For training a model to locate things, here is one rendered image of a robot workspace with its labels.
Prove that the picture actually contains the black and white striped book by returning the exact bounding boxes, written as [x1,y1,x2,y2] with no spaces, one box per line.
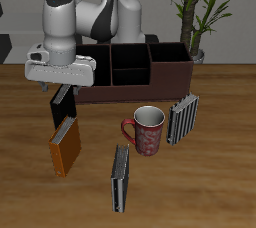
[166,93,201,147]

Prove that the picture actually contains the green pot plant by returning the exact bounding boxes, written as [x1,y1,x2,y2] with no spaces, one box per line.
[170,0,237,66]

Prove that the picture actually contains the dark brown desk caddy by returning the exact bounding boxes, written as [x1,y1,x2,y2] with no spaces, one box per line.
[73,41,195,105]

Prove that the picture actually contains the dark grey book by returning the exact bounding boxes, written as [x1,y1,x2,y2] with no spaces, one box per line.
[110,143,131,214]

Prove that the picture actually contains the black background panel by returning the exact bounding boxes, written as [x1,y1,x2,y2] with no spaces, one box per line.
[0,33,13,65]

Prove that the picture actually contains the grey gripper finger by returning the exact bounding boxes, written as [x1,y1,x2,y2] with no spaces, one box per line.
[38,80,50,93]
[72,85,83,96]

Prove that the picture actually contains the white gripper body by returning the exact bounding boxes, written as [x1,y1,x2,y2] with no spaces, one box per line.
[24,55,97,88]

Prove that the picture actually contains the orange book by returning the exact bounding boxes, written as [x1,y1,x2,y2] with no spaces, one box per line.
[47,115,83,178]

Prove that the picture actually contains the red patterned mug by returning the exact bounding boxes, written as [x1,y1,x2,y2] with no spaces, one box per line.
[120,105,166,157]

